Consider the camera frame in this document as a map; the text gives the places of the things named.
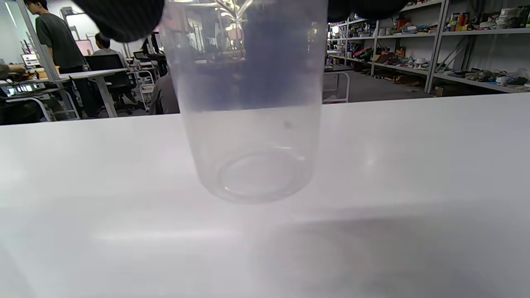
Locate person's right hand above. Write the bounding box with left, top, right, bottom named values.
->
left=72, top=0, right=410, bottom=43

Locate medium clear plastic beaker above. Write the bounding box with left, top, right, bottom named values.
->
left=159, top=0, right=330, bottom=204

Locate pink lit monitor screen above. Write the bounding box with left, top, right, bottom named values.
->
left=76, top=39, right=95, bottom=57

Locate black office chair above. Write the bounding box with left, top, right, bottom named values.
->
left=85, top=54, right=136, bottom=114

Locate white rolling cart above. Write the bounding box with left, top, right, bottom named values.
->
left=322, top=70, right=351, bottom=104

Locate grey metal shelving rack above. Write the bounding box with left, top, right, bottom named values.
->
left=327, top=0, right=530, bottom=95

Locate clutter of assorted colourful items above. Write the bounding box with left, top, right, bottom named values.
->
left=331, top=4, right=530, bottom=89

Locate white desk frame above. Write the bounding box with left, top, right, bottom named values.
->
left=58, top=68, right=128, bottom=118

